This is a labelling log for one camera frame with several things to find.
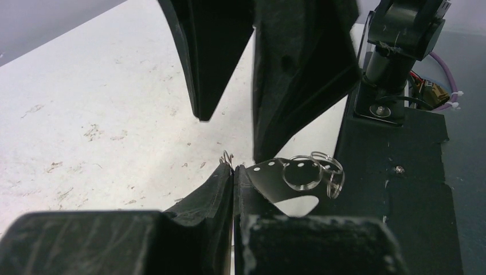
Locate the small split ring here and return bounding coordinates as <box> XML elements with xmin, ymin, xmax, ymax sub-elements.
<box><xmin>281</xmin><ymin>155</ymin><xmax>323</xmax><ymax>192</ymax></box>

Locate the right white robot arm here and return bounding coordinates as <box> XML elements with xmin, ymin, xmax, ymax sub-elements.
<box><xmin>159</xmin><ymin>1</ymin><xmax>450</xmax><ymax>162</ymax></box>

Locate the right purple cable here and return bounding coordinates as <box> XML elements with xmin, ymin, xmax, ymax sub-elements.
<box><xmin>429</xmin><ymin>51</ymin><xmax>465</xmax><ymax>112</ymax></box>

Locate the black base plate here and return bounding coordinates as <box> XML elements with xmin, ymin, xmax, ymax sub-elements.
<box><xmin>315</xmin><ymin>22</ymin><xmax>464</xmax><ymax>275</ymax></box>

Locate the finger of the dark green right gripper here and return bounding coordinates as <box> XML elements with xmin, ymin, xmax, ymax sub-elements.
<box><xmin>158</xmin><ymin>0</ymin><xmax>254</xmax><ymax>121</ymax></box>
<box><xmin>252</xmin><ymin>1</ymin><xmax>361</xmax><ymax>162</ymax></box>

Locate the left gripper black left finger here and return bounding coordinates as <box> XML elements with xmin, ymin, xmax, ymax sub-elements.
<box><xmin>1</xmin><ymin>164</ymin><xmax>233</xmax><ymax>274</ymax></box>

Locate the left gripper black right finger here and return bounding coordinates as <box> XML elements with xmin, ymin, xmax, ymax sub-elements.
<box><xmin>234</xmin><ymin>166</ymin><xmax>409</xmax><ymax>274</ymax></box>

